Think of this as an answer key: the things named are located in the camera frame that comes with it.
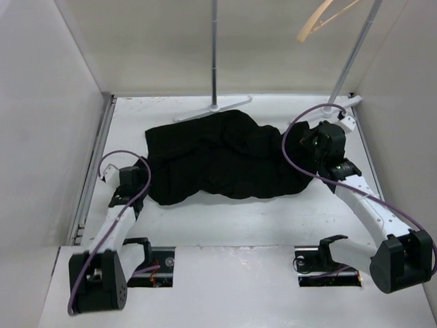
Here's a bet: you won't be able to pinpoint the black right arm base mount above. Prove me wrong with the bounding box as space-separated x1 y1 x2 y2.
292 234 361 288

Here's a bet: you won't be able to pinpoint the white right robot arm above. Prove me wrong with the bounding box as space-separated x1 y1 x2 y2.
300 121 434 294

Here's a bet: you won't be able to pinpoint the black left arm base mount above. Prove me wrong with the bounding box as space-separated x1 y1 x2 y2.
123 237 175 288

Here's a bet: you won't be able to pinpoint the wooden clothes hanger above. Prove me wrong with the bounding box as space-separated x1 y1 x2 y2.
296 0 361 44

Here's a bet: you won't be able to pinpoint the white left rack stand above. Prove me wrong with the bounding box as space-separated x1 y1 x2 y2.
173 0 253 122

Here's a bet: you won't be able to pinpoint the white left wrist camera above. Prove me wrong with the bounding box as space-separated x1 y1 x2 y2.
100 164 119 187

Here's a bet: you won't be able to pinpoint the white rack stand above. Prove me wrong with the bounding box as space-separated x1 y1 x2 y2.
290 0 363 128
173 0 253 122

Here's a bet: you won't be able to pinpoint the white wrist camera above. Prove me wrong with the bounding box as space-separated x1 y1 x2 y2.
337 113 356 134
100 164 119 187

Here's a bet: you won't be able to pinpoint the white right rack stand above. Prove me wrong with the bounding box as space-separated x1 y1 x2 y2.
290 0 363 128

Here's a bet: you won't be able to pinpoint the black trousers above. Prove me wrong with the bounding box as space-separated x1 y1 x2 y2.
145 110 316 206

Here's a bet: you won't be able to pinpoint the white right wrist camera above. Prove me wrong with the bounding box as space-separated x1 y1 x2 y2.
337 113 356 134

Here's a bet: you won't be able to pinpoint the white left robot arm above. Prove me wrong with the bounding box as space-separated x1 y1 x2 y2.
68 165 153 316

